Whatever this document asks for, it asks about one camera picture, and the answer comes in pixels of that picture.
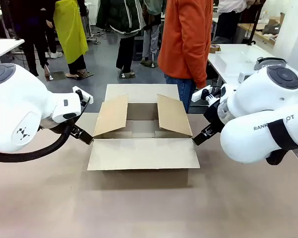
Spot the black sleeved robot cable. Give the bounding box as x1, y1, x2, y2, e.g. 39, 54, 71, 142
0, 96, 91, 164

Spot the brown cardboard box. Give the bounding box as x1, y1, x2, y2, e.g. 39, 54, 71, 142
86, 83, 201, 185

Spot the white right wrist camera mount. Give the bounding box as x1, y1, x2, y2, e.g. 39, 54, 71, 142
191, 84, 214, 103

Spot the person in white shirt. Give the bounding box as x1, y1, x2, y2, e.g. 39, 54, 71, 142
210, 0, 254, 45

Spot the person in black clothes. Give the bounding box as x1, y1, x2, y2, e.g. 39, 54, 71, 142
3, 0, 63, 78

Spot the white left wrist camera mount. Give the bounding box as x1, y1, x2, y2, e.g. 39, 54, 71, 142
72, 85, 93, 106

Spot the grey black headset device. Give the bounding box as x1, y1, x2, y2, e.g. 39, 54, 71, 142
253, 57, 288, 72

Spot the black stand pole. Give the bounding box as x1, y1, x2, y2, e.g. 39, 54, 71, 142
246, 0, 267, 46

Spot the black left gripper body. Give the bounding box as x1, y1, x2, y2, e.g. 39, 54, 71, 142
40, 118, 73, 134

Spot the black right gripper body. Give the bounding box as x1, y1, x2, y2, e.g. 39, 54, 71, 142
203, 98, 225, 130

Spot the person in dark green jacket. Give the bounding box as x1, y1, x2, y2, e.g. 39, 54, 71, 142
96, 0, 147, 77

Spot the white rounded side table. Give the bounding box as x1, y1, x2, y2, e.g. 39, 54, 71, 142
207, 44, 289, 86

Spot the person in grey trousers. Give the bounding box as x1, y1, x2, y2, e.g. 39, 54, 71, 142
140, 0, 165, 68

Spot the person in orange hoodie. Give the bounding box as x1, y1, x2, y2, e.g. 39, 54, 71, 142
157, 0, 214, 114

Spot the person in yellow apron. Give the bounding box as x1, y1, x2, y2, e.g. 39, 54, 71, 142
53, 0, 94, 79

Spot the black strap on arm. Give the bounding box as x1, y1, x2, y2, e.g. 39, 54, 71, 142
265, 119, 298, 166

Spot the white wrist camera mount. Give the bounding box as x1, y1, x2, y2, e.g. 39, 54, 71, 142
72, 85, 93, 106
191, 84, 214, 103

